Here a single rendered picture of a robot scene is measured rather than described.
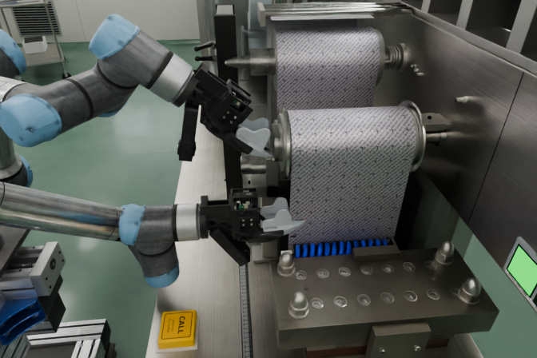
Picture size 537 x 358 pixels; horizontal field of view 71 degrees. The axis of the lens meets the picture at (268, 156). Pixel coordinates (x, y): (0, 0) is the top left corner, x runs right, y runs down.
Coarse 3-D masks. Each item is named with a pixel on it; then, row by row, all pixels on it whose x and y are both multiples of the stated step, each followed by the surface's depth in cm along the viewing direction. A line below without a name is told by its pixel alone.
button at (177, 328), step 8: (168, 312) 79; (176, 312) 79; (184, 312) 79; (192, 312) 79; (168, 320) 78; (176, 320) 78; (184, 320) 78; (192, 320) 78; (160, 328) 76; (168, 328) 76; (176, 328) 76; (184, 328) 76; (192, 328) 76; (160, 336) 75; (168, 336) 75; (176, 336) 75; (184, 336) 75; (192, 336) 75; (160, 344) 74; (168, 344) 74; (176, 344) 74; (184, 344) 75; (192, 344) 75
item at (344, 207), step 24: (312, 192) 74; (336, 192) 75; (360, 192) 75; (384, 192) 76; (312, 216) 78; (336, 216) 78; (360, 216) 79; (384, 216) 80; (288, 240) 81; (312, 240) 81; (336, 240) 82; (360, 240) 83
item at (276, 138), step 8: (272, 128) 72; (280, 128) 72; (272, 136) 72; (280, 136) 71; (272, 144) 73; (280, 144) 71; (272, 152) 74; (280, 152) 72; (272, 160) 75; (280, 160) 74
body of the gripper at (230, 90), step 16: (192, 80) 63; (208, 80) 63; (192, 96) 65; (208, 96) 66; (224, 96) 65; (240, 96) 68; (208, 112) 67; (224, 112) 65; (240, 112) 67; (208, 128) 66; (224, 128) 66
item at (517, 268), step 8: (520, 248) 56; (520, 256) 56; (512, 264) 58; (520, 264) 56; (528, 264) 55; (512, 272) 58; (520, 272) 56; (528, 272) 55; (536, 272) 53; (520, 280) 56; (528, 280) 55; (536, 280) 53; (528, 288) 55
